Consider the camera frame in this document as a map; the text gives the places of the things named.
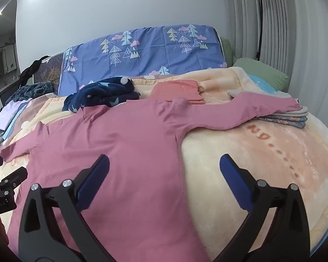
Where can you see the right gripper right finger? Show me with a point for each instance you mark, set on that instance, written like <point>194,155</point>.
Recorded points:
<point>288,238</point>

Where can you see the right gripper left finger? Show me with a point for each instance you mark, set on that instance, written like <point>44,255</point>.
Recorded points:
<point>40,238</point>

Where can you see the pink long-sleeve shirt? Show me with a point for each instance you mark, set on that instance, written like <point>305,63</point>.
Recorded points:
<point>140,213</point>

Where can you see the stack of folded clothes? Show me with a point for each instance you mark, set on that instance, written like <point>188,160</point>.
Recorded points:
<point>295,119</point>

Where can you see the lilac folded cloth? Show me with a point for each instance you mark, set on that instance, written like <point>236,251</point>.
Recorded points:
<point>9,112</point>

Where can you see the dark teal knitted blanket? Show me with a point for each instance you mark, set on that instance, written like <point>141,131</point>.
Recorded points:
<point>31,91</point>

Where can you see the peach fleece blanket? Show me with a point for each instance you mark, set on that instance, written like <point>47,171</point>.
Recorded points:
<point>279,154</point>

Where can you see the black garment on headboard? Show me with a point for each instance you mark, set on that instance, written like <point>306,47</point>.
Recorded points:
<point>30,71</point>

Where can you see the dark autumn-print pillow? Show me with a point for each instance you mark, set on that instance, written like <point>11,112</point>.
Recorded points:
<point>50,71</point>

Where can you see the navy star fleece garment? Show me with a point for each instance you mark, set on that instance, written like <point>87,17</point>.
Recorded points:
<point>109,92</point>

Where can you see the light blue pillow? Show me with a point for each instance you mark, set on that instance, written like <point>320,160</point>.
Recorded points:
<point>262,84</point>

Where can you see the green pillow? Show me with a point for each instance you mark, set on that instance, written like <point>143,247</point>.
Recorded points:
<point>277,79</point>

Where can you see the folded salmon garment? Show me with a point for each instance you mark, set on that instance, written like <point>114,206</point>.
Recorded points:
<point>170,90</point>

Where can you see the white pleated curtain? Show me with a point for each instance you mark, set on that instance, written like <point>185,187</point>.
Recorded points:
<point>294,41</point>

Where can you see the blue tree-print pillow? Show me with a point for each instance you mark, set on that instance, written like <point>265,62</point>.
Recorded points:
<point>148,51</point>

